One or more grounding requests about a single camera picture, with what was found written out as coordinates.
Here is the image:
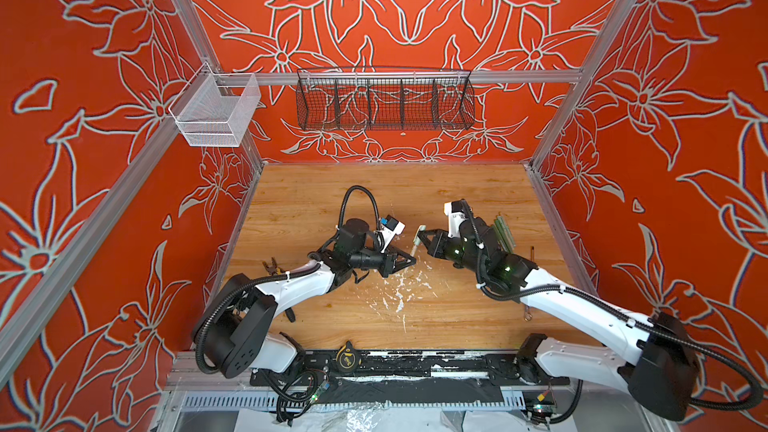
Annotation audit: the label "dark green pen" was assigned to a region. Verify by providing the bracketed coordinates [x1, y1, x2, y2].
[494, 218, 506, 241]

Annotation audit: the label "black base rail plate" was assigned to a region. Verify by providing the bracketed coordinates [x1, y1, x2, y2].
[251, 349, 570, 387]

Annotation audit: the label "yellow handled pliers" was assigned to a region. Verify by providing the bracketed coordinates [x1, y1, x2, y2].
[262, 257, 285, 276]

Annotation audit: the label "light green pen cap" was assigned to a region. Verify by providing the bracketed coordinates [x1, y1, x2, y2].
[413, 224, 426, 246]

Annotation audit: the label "white wire basket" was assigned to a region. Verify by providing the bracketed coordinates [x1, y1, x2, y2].
[169, 64, 261, 148]

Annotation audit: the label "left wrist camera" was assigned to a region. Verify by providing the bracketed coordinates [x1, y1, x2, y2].
[377, 215, 405, 251]

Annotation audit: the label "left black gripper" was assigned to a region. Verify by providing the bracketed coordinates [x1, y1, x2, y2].
[348, 242, 414, 278]

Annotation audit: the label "white slotted cable duct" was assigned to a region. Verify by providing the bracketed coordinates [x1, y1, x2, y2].
[176, 389, 526, 413]

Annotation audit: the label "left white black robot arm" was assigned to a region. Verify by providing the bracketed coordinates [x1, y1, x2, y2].
[192, 215, 416, 378]

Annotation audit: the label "black wire basket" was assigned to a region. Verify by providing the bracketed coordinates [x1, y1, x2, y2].
[296, 66, 477, 132]

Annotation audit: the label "yellow black tape measure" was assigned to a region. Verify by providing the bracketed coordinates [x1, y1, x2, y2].
[335, 341, 362, 374]

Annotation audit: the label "small circuit board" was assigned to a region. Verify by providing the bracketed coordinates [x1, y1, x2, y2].
[526, 391, 557, 422]

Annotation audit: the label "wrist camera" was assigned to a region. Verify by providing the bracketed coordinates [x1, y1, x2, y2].
[377, 215, 405, 251]
[444, 199, 467, 238]

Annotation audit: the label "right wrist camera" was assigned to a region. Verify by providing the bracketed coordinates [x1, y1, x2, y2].
[444, 199, 467, 238]

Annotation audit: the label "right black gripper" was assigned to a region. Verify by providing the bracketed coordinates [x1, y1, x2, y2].
[414, 228, 489, 279]

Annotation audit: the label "left black corrugated cable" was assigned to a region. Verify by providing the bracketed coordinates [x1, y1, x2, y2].
[337, 185, 383, 232]

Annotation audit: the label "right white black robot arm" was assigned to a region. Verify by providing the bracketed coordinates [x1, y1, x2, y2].
[418, 212, 699, 422]

